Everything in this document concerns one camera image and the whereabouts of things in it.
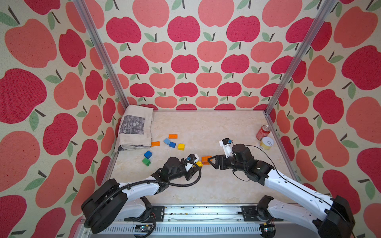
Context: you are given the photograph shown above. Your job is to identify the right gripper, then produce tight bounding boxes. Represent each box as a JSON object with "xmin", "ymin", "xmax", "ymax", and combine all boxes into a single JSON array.
[{"xmin": 207, "ymin": 154, "xmax": 245, "ymax": 174}]

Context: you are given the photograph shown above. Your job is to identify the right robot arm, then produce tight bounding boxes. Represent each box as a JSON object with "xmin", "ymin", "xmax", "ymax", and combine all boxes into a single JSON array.
[{"xmin": 208, "ymin": 144, "xmax": 355, "ymax": 238}]

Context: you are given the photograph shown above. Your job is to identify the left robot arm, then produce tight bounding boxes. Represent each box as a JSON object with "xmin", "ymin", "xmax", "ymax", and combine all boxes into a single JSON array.
[{"xmin": 81, "ymin": 154, "xmax": 202, "ymax": 234}]

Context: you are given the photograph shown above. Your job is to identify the orange lego brick far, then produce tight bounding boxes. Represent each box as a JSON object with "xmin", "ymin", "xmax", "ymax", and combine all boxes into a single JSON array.
[{"xmin": 168, "ymin": 134, "xmax": 178, "ymax": 139}]

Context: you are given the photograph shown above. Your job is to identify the dark blue lego brick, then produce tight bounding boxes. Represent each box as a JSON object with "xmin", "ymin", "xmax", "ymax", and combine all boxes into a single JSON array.
[{"xmin": 144, "ymin": 151, "xmax": 152, "ymax": 159}]

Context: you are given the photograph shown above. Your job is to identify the green lego brick left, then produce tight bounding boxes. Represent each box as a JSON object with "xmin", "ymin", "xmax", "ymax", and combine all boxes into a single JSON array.
[{"xmin": 142, "ymin": 158, "xmax": 151, "ymax": 166}]

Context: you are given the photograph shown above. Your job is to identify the yellow tin can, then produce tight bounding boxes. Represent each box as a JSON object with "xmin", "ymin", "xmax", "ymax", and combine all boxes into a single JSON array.
[{"xmin": 260, "ymin": 136, "xmax": 274, "ymax": 150}]

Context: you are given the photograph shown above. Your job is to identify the red soda can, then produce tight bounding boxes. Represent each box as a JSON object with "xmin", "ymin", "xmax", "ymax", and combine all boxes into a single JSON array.
[{"xmin": 256, "ymin": 125, "xmax": 271, "ymax": 141}]

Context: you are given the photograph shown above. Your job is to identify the folded beige towel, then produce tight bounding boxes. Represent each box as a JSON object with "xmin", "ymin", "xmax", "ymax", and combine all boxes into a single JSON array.
[{"xmin": 115, "ymin": 105, "xmax": 153, "ymax": 152}]

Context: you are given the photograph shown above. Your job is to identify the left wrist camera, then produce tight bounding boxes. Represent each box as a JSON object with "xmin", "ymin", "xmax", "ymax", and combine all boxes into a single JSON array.
[{"xmin": 185, "ymin": 154, "xmax": 200, "ymax": 172}]

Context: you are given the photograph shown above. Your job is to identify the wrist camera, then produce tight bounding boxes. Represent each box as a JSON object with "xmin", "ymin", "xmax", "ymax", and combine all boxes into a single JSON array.
[
  {"xmin": 219, "ymin": 138, "xmax": 233, "ymax": 158},
  {"xmin": 185, "ymin": 154, "xmax": 200, "ymax": 172}
]

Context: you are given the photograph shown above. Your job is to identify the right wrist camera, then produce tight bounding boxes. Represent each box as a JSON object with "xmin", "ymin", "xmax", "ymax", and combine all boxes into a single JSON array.
[{"xmin": 219, "ymin": 138, "xmax": 233, "ymax": 158}]

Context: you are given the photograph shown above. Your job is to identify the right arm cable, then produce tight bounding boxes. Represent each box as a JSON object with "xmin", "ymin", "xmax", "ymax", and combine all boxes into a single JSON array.
[{"xmin": 232, "ymin": 145, "xmax": 355, "ymax": 238}]

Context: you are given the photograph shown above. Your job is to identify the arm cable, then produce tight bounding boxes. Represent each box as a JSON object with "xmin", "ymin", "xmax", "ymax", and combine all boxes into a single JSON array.
[
  {"xmin": 84, "ymin": 160, "xmax": 202, "ymax": 228},
  {"xmin": 232, "ymin": 145, "xmax": 355, "ymax": 238}
]

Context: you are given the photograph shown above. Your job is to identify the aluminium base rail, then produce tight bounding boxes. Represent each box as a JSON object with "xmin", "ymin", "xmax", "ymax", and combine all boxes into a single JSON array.
[{"xmin": 73, "ymin": 204, "xmax": 318, "ymax": 238}]

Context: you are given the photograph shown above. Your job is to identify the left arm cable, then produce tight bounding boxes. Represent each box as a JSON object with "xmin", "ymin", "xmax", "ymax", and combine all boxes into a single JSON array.
[{"xmin": 84, "ymin": 160, "xmax": 202, "ymax": 228}]

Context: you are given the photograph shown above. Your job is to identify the left frame post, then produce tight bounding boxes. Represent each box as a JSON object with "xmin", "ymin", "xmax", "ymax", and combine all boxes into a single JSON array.
[{"xmin": 73, "ymin": 1, "xmax": 129, "ymax": 109}]

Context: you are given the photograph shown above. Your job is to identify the frame post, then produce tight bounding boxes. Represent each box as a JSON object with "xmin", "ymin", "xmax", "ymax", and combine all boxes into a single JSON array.
[
  {"xmin": 264, "ymin": 0, "xmax": 338, "ymax": 116},
  {"xmin": 73, "ymin": 1, "xmax": 129, "ymax": 109}
]

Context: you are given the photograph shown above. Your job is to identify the right frame post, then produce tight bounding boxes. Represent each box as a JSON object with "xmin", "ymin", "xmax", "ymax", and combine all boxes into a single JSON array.
[{"xmin": 264, "ymin": 0, "xmax": 338, "ymax": 116}]

